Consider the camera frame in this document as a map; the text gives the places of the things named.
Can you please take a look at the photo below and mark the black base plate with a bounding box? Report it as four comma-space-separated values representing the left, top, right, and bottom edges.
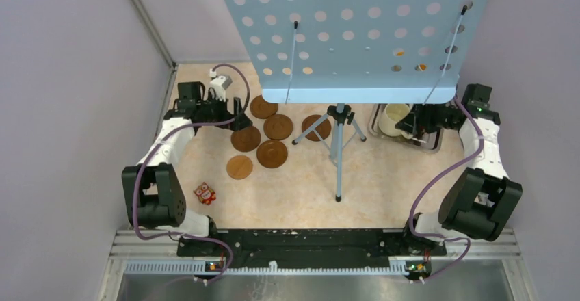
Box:
176, 228, 447, 269

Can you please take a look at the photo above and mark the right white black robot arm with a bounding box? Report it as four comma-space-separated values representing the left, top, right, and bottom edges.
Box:
395, 84, 523, 254

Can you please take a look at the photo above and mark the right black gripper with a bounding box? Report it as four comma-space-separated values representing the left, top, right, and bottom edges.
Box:
395, 95, 457, 135

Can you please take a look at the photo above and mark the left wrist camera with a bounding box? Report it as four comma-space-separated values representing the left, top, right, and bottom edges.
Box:
209, 70, 233, 102

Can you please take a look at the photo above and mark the light wooden coaster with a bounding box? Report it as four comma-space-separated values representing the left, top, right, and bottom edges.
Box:
226, 155, 253, 180

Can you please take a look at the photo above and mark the grey cable duct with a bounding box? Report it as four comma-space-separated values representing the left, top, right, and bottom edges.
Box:
124, 260, 409, 276

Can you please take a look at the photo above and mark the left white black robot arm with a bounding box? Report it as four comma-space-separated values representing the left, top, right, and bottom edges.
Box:
121, 75, 253, 255

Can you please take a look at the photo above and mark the red owl figurine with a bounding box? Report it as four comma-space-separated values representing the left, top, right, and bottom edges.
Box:
194, 182, 217, 205

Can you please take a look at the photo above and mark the metal tray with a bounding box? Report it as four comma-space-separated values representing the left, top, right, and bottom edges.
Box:
367, 104, 443, 153

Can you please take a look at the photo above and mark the blue perforated music stand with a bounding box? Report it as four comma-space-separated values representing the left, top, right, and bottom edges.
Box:
223, 0, 499, 203

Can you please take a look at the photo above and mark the cream mug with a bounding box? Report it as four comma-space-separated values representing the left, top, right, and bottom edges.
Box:
378, 103, 412, 139

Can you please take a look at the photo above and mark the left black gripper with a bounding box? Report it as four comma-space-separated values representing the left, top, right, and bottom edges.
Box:
196, 91, 252, 131

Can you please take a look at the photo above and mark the dark wooden coaster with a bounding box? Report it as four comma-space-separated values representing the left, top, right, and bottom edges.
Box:
263, 114, 293, 140
301, 114, 332, 142
230, 126, 261, 153
256, 140, 288, 168
250, 95, 278, 119

